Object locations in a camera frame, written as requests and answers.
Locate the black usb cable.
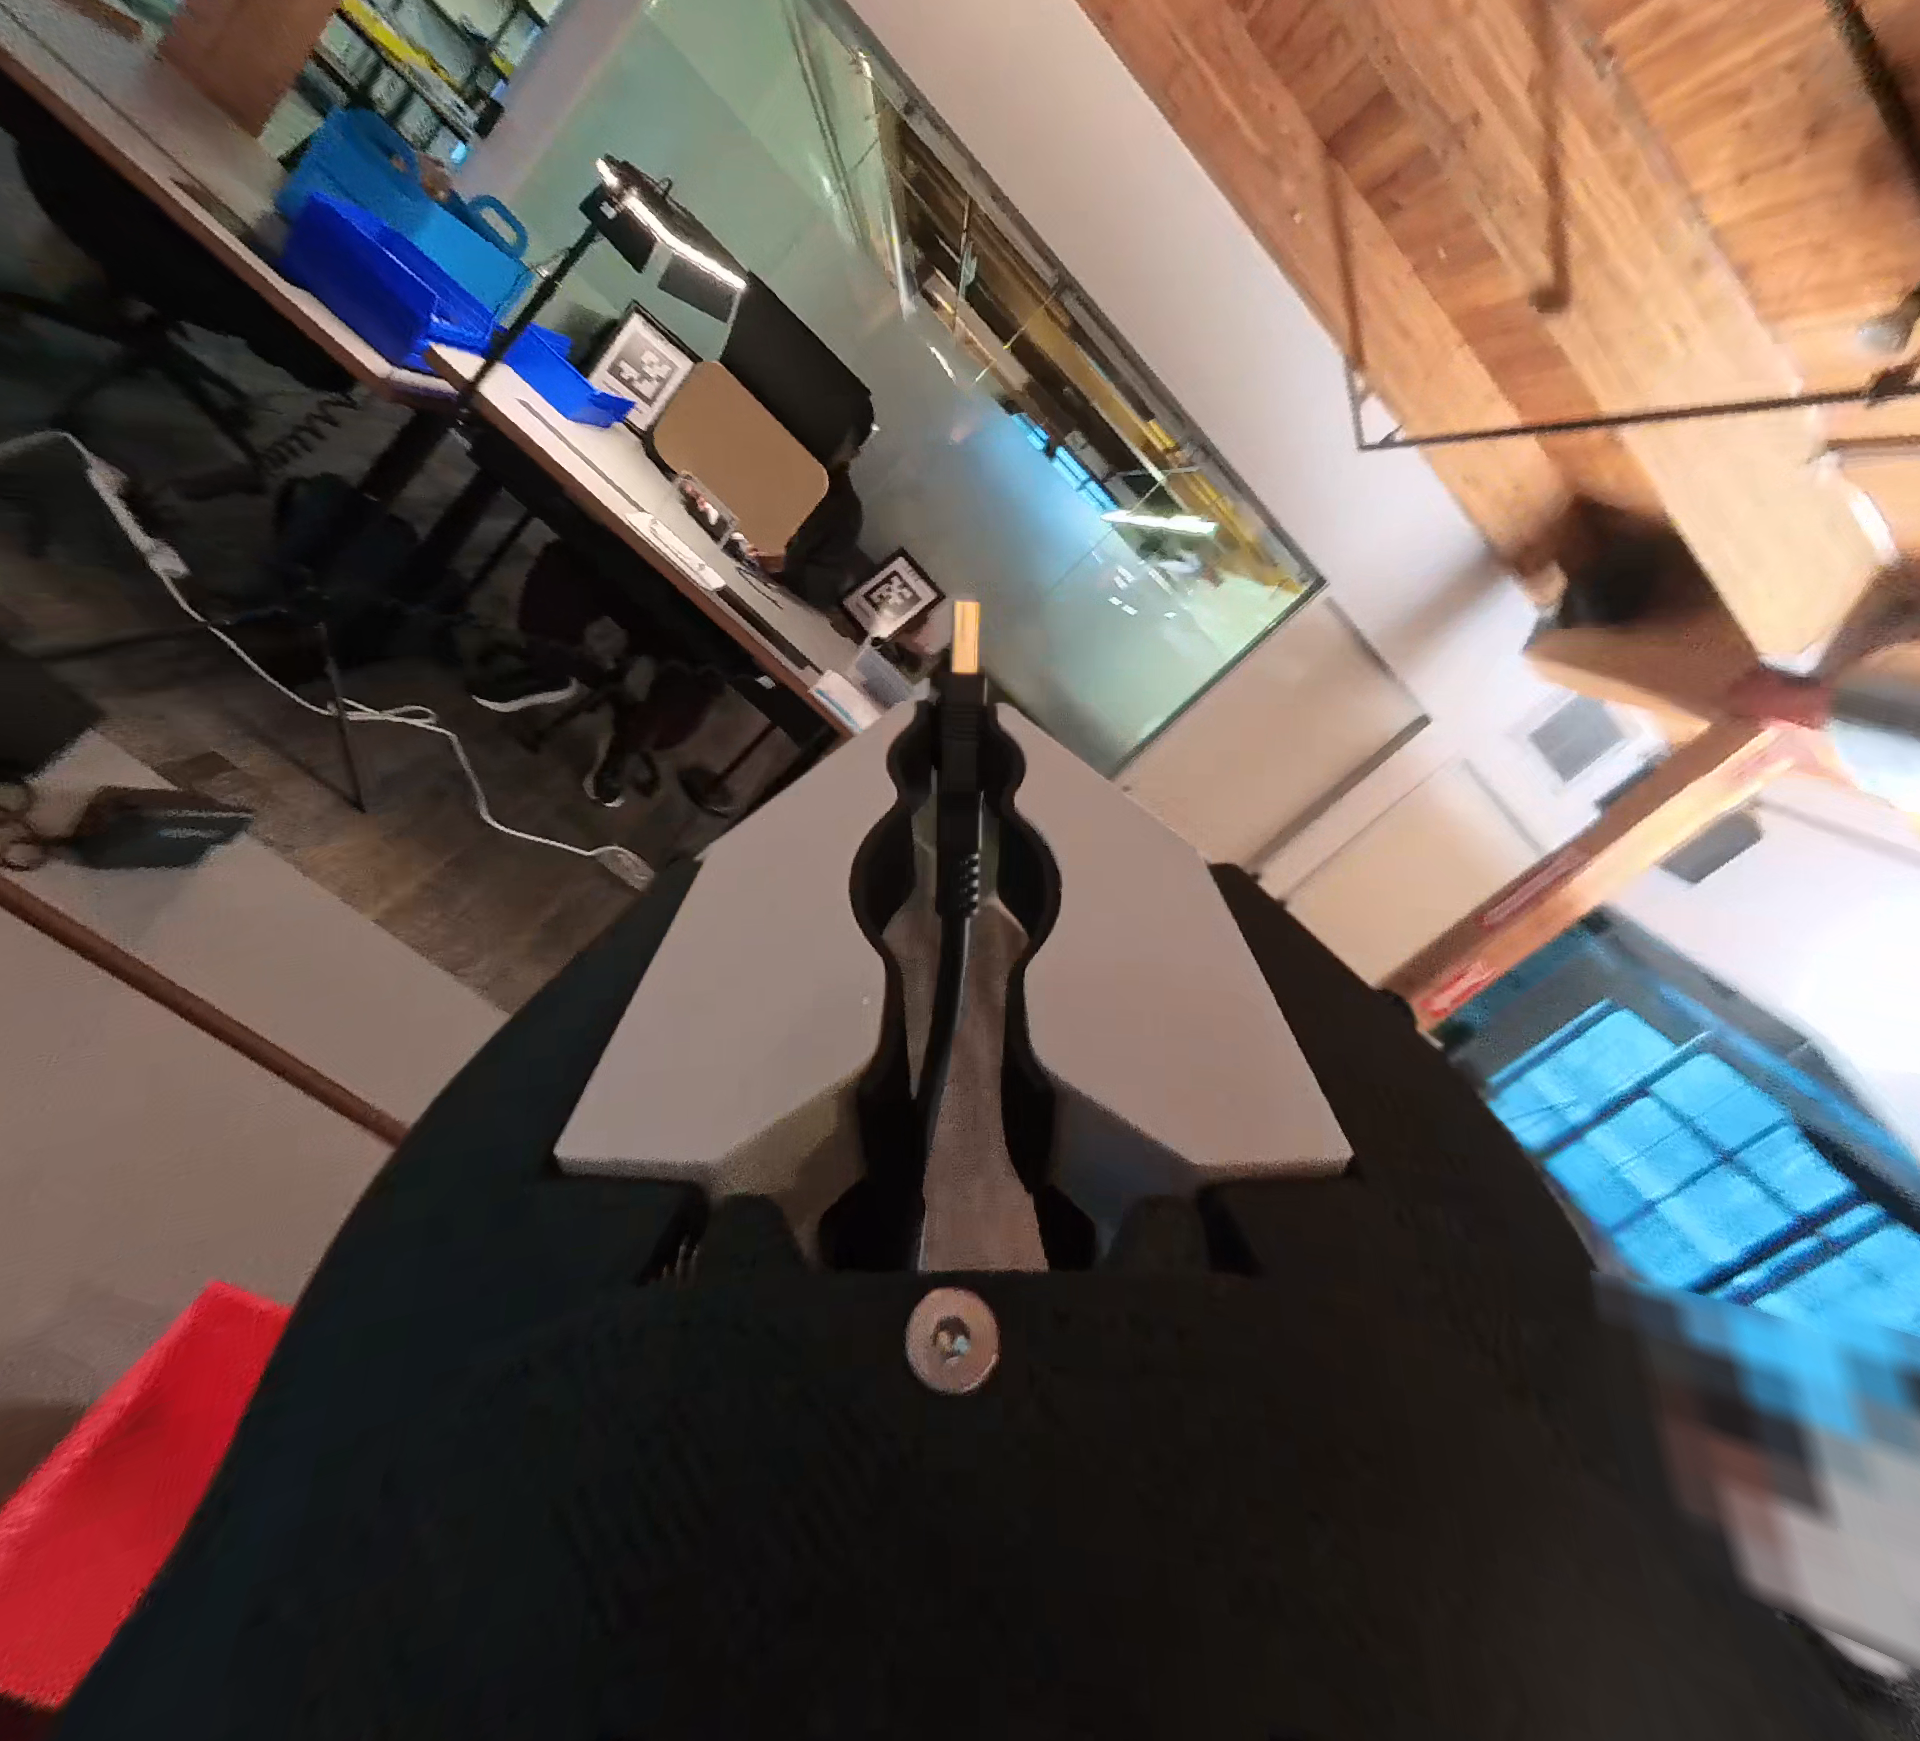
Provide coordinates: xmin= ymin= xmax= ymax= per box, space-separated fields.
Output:
xmin=901 ymin=595 xmax=1003 ymax=1270

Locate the blue flat tray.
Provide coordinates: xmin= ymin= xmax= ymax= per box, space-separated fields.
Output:
xmin=428 ymin=322 xmax=640 ymax=431

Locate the red plastic bin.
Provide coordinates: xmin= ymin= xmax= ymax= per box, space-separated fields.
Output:
xmin=0 ymin=1283 xmax=295 ymax=1713

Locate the tan rounded board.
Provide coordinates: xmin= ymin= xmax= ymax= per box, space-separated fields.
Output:
xmin=651 ymin=360 xmax=830 ymax=558

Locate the large paned window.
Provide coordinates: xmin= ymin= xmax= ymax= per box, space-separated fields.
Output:
xmin=1476 ymin=917 xmax=1920 ymax=1308

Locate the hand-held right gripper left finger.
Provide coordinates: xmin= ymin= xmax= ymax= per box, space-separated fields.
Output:
xmin=556 ymin=702 xmax=947 ymax=1198

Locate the small black monitor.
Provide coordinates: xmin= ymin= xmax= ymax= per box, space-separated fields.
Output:
xmin=720 ymin=270 xmax=879 ymax=471

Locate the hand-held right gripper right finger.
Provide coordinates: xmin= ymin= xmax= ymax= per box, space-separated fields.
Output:
xmin=988 ymin=702 xmax=1355 ymax=1198

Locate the black and white marker tag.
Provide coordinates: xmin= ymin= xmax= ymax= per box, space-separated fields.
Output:
xmin=841 ymin=551 xmax=947 ymax=639
xmin=578 ymin=305 xmax=699 ymax=435

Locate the white floor cable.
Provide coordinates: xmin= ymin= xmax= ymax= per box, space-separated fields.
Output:
xmin=156 ymin=564 xmax=655 ymax=891

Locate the black metal hanging frame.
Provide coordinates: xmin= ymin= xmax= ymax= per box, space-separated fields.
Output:
xmin=1326 ymin=0 xmax=1920 ymax=454

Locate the silver device on black stand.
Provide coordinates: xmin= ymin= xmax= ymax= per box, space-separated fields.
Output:
xmin=449 ymin=154 xmax=753 ymax=414

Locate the white power strip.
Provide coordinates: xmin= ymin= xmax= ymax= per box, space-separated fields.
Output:
xmin=75 ymin=443 xmax=197 ymax=579

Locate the blue case with handle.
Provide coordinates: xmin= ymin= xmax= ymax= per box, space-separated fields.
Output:
xmin=274 ymin=106 xmax=528 ymax=272

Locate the grey wall vent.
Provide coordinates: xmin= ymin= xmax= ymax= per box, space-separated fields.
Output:
xmin=1526 ymin=696 xmax=1624 ymax=785

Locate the white office desk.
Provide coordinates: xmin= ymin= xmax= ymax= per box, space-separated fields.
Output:
xmin=428 ymin=339 xmax=909 ymax=743
xmin=0 ymin=0 xmax=451 ymax=528

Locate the beige double door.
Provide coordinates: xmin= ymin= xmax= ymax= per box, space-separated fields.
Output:
xmin=1117 ymin=598 xmax=1509 ymax=984

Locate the blue plastic bin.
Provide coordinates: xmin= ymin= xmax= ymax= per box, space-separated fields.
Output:
xmin=276 ymin=193 xmax=500 ymax=365

